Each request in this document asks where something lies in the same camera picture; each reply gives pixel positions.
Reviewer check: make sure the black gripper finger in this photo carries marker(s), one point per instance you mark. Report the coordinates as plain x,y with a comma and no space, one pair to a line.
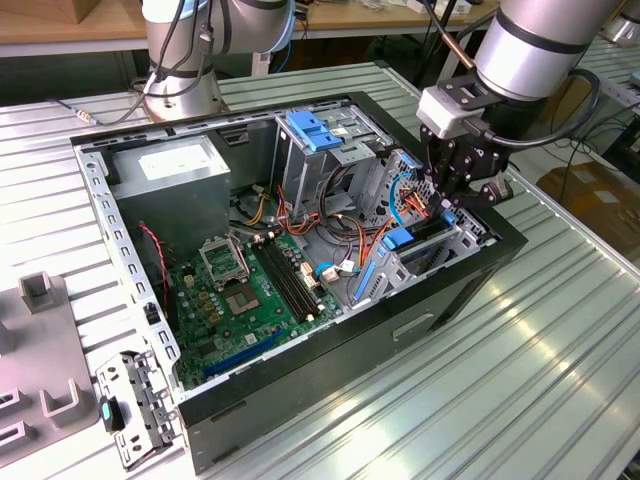
485,195
440,170

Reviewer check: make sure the black open PC case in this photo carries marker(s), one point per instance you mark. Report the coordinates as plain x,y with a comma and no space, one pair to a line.
325,380

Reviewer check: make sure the grey metal disk bay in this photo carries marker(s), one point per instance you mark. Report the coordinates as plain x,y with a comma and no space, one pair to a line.
395,279

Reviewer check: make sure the grey metal drive cage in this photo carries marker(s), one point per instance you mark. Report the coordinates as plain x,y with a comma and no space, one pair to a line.
305,175

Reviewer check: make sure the metal slat side table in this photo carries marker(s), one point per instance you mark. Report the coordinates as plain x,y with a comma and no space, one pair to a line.
620,65

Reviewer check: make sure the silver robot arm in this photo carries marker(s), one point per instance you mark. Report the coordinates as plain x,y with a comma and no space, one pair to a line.
535,45

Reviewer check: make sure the grey parts rack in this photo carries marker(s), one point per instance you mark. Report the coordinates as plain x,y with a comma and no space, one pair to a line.
45,340

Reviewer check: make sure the wooden desk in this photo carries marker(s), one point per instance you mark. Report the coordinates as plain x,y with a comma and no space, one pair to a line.
350,22

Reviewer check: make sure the blue drive cage latch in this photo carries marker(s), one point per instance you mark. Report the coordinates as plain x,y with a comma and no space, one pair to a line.
312,132

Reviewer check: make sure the grey bracket with blue latch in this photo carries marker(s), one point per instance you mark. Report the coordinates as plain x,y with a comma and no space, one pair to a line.
150,395

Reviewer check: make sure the grey Dell power supply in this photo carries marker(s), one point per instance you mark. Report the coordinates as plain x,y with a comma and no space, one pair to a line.
170,200

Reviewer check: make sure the black case fan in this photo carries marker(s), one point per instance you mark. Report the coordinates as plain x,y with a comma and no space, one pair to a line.
150,270

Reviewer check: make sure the blue expansion slot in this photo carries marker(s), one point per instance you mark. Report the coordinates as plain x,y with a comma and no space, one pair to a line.
240,357

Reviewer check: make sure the large brown cardboard box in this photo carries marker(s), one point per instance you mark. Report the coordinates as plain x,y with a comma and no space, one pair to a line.
590,200

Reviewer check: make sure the black RAM slot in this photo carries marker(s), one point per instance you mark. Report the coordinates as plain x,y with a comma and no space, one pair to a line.
295,275
280,282

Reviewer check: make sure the CPU socket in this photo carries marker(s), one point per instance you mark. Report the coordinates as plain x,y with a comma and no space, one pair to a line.
241,300

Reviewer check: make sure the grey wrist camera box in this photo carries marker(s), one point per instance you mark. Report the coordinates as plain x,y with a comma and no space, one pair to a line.
442,112

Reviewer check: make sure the black plastic case bracket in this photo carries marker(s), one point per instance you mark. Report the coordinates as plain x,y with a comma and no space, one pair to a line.
235,136

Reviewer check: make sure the hard disk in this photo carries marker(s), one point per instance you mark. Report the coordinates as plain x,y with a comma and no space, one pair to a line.
397,239

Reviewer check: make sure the green motherboard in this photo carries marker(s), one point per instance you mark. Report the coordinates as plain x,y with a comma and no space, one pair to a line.
265,320

